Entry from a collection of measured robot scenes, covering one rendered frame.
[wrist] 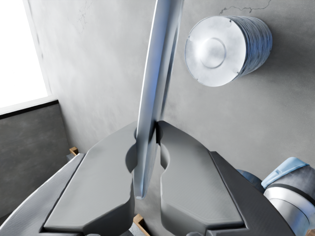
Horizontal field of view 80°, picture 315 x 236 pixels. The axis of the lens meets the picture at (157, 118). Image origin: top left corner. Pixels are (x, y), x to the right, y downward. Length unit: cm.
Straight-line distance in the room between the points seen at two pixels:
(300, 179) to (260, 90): 72
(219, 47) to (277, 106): 51
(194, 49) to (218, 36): 12
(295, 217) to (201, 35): 72
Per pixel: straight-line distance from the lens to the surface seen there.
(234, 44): 86
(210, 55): 90
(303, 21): 113
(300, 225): 53
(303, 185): 56
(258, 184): 142
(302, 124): 122
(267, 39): 109
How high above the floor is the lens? 112
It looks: 40 degrees down
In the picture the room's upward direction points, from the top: 116 degrees counter-clockwise
